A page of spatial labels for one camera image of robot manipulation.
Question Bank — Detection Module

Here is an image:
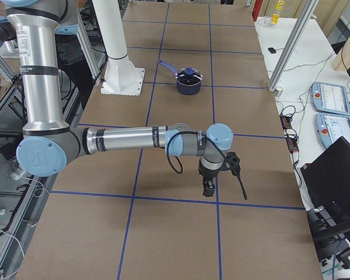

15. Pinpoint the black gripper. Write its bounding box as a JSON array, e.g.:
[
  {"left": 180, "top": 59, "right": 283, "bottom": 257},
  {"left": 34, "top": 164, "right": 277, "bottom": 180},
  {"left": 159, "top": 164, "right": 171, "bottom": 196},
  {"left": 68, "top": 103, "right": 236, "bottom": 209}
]
[{"left": 198, "top": 163, "right": 221, "bottom": 197}]

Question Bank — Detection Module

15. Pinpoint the glass pot lid blue knob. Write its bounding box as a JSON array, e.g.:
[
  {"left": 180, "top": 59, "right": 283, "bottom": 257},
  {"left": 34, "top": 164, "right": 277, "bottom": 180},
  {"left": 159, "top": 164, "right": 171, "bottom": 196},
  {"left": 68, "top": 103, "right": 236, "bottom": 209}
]
[{"left": 176, "top": 67, "right": 203, "bottom": 81}]

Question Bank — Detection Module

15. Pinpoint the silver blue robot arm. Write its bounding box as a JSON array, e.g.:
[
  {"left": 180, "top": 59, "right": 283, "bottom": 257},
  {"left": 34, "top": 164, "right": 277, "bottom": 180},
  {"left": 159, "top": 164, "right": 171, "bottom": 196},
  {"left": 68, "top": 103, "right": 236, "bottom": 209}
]
[{"left": 5, "top": 1, "right": 240, "bottom": 197}]

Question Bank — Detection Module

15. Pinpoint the second grey blue robot arm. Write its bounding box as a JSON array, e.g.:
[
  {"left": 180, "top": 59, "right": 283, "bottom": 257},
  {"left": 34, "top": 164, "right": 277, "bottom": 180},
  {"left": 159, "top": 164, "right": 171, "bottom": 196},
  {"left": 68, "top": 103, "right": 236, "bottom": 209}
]
[{"left": 0, "top": 16, "right": 19, "bottom": 53}]

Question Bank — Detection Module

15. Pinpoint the black orange power strip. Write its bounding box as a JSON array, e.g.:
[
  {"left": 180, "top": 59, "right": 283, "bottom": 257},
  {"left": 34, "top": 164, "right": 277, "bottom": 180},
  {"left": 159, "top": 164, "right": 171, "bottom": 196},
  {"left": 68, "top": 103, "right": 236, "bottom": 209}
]
[{"left": 279, "top": 114, "right": 299, "bottom": 154}]

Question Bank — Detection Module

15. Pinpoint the black monitor stand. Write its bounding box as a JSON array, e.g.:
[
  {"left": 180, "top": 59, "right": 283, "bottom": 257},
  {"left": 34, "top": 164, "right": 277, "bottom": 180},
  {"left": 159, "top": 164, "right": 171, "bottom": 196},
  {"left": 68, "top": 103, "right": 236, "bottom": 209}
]
[{"left": 306, "top": 206, "right": 350, "bottom": 268}]

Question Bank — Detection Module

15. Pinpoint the black laptop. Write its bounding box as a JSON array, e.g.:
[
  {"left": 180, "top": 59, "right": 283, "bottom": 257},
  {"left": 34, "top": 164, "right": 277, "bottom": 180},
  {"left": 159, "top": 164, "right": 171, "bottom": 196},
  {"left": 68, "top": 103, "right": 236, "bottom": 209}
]
[{"left": 300, "top": 136, "right": 350, "bottom": 218}]

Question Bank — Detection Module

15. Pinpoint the lower teach pendant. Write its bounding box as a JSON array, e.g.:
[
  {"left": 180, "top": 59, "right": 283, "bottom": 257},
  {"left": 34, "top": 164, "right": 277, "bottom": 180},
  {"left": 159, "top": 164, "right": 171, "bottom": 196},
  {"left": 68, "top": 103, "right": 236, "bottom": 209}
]
[{"left": 316, "top": 113, "right": 350, "bottom": 148}]

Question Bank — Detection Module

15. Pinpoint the teach pendant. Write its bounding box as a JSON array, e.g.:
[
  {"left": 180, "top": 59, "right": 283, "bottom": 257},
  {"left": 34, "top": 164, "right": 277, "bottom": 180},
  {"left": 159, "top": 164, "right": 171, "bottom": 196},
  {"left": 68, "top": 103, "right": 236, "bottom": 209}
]
[
  {"left": 310, "top": 82, "right": 350, "bottom": 116},
  {"left": 316, "top": 113, "right": 350, "bottom": 148}
]

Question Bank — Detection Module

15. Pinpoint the upper teach pendant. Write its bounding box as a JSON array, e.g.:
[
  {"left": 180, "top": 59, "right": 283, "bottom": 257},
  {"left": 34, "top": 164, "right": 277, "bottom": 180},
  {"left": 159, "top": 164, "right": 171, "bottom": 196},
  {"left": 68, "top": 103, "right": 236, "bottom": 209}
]
[{"left": 310, "top": 82, "right": 350, "bottom": 116}]

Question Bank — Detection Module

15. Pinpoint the small black device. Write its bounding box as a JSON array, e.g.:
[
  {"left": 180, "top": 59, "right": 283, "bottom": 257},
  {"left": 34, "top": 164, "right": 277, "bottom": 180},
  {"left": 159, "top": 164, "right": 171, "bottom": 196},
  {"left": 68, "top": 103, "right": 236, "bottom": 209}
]
[{"left": 268, "top": 47, "right": 277, "bottom": 54}]

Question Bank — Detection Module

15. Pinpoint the yellow bottle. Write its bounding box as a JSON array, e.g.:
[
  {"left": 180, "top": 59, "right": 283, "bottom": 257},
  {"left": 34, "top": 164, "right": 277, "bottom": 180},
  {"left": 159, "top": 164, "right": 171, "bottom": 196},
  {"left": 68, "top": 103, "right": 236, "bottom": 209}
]
[{"left": 271, "top": 13, "right": 280, "bottom": 25}]

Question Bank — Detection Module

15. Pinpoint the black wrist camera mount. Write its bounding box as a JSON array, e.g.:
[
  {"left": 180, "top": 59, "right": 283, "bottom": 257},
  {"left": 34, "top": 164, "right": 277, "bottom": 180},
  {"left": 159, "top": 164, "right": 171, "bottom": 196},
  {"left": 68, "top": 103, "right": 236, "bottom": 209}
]
[{"left": 220, "top": 152, "right": 248, "bottom": 200}]

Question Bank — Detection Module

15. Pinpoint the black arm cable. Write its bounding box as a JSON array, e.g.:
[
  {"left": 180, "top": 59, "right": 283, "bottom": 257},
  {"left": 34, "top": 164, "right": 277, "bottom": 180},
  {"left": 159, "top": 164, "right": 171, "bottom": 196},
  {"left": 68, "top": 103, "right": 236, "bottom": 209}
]
[{"left": 166, "top": 131, "right": 222, "bottom": 174}]

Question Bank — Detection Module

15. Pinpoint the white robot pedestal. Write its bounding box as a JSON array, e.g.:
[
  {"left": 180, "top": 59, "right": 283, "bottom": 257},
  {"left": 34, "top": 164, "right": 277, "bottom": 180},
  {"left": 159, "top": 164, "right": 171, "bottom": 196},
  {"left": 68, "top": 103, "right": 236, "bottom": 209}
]
[{"left": 93, "top": 0, "right": 145, "bottom": 96}]

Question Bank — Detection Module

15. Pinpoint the aluminium frame post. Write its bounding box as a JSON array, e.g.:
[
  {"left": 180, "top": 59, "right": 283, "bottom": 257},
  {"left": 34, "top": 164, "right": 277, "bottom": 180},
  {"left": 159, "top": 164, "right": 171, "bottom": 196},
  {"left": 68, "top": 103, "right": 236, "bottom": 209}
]
[{"left": 267, "top": 0, "right": 319, "bottom": 97}]

